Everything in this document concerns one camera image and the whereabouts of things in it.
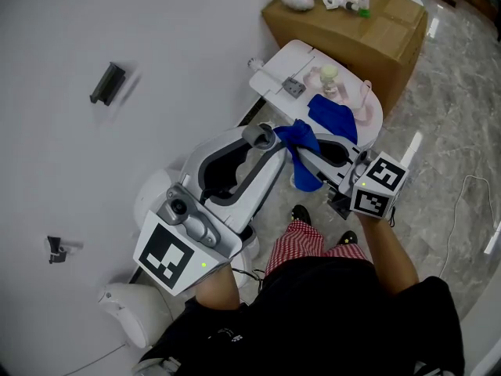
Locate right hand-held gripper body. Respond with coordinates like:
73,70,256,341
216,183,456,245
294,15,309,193
328,150,410,222

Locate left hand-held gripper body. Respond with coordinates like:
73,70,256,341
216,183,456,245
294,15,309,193
132,186,243,298

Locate blue microfibre cloth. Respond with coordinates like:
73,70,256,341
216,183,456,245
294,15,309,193
307,93,359,145
272,118,325,192

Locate white plastic brush tool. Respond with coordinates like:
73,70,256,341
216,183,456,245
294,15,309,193
247,56,289,89

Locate person's left forearm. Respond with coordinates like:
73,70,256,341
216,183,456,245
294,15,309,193
194,264,240,313

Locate person's right forearm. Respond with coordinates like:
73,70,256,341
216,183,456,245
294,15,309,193
354,209,420,299

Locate white toilet with labelled lid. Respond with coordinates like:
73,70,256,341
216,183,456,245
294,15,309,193
132,166,261,301

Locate white toilet with hinged lid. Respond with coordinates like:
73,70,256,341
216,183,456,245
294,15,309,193
249,39,384,160

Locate black paper holder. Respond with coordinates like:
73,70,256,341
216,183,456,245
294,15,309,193
46,235,70,266

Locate person's left black slipper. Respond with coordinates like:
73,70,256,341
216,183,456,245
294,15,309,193
291,204,312,226

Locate red checked trousers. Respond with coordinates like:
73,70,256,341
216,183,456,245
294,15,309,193
264,219,371,277

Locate pink bottle cream cap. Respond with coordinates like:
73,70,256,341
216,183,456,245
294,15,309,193
319,64,340,96

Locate small grey metal box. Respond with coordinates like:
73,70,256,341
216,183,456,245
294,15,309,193
281,76,307,99

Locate large brown cardboard box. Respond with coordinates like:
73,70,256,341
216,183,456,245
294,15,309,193
261,0,428,119

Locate white waist pack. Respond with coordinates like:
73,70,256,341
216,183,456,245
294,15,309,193
132,356,185,376

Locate person's black shirt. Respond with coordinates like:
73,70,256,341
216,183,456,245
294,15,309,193
139,255,467,376

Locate white cabinet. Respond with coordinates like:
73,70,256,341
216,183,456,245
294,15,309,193
460,284,501,376

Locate pale pink cloth strap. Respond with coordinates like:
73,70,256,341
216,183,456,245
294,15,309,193
303,67,377,127

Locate white floor cable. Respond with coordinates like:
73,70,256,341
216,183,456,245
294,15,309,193
438,174,496,281

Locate black wall shelf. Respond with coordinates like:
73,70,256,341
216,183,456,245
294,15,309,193
89,61,126,106

